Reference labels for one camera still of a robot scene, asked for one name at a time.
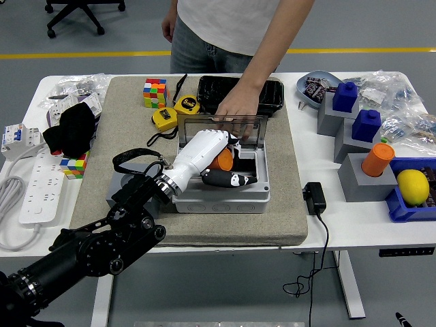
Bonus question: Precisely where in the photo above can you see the person's right hand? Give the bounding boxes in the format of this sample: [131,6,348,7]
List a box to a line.
[161,15,178,44]

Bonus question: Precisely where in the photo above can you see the person's left hand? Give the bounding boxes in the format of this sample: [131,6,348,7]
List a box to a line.
[214,84,262,141]

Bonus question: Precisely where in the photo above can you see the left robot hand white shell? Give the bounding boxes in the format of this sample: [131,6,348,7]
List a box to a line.
[162,129,259,196]

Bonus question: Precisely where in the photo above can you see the orange cylinder battery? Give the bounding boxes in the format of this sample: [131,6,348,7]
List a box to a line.
[208,149,235,172]
[361,142,396,178]

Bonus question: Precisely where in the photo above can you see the transparent hinged box lid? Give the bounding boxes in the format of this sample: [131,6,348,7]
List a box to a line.
[176,114,266,151]

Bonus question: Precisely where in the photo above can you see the black plastic case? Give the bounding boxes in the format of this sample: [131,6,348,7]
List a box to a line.
[196,75,285,119]

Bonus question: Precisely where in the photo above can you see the yellow tape measure 5m label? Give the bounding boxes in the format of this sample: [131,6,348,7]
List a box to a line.
[172,73,201,120]

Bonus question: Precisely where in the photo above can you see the white table leg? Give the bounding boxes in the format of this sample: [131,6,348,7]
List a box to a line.
[90,272,115,327]
[332,251,367,320]

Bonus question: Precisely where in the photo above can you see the person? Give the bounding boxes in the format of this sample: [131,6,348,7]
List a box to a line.
[161,0,316,141]

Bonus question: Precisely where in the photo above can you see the colourful puzzle cube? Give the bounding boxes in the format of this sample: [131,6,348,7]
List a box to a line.
[142,78,170,109]
[60,151,91,181]

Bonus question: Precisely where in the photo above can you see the black table control panel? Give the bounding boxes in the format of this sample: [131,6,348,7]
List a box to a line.
[379,247,436,258]

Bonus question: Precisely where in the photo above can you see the dark snack packets in bowl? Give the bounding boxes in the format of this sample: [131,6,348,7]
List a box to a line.
[305,77,337,102]

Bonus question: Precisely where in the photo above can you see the grey-brown fabric mat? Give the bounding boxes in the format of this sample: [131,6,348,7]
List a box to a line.
[69,75,309,249]

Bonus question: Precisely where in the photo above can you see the blue-grey bowl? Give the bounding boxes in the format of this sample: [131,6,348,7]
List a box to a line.
[296,70,343,110]

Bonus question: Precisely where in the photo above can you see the grey block with round hole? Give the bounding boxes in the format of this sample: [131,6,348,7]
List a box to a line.
[105,162,161,219]

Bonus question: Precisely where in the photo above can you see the black office chair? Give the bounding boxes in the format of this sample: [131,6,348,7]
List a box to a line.
[44,0,126,38]

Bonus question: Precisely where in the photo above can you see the clear plastic bags of parts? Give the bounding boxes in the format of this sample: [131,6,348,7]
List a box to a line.
[39,73,112,110]

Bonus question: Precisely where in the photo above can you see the blue storage bin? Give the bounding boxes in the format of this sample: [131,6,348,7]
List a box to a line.
[385,157,436,224]

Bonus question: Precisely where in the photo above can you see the blue plastic block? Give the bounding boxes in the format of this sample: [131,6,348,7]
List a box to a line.
[332,81,360,113]
[352,109,382,143]

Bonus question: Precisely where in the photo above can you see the white purple packet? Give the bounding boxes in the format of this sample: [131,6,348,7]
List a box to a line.
[46,93,103,127]

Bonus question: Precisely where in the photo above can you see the black power adapter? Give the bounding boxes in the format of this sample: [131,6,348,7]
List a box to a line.
[302,182,327,216]

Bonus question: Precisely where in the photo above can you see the black cloth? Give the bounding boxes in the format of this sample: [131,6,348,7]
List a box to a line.
[42,103,97,157]

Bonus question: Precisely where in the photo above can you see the yellow lemon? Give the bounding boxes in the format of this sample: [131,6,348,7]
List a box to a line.
[396,169,431,206]

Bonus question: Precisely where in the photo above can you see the dark packets in bin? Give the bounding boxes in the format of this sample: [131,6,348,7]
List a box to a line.
[420,166,436,208]

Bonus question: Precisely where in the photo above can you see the white power strip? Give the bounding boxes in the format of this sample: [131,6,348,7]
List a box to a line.
[18,149,67,225]

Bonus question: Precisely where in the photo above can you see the clear bags of small components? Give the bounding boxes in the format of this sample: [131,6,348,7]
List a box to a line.
[343,70,436,147]

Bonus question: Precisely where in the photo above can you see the white circuit breaker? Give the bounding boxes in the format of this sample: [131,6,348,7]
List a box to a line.
[0,123,44,161]

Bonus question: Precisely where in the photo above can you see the yellow tape measure looped strap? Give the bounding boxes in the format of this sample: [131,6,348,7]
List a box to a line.
[146,106,183,147]

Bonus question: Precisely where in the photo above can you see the grey electrical enclosure box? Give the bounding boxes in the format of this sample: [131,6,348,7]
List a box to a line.
[172,146,272,215]

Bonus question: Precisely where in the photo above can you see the black adapter cord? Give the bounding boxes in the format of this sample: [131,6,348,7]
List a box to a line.
[283,213,330,327]

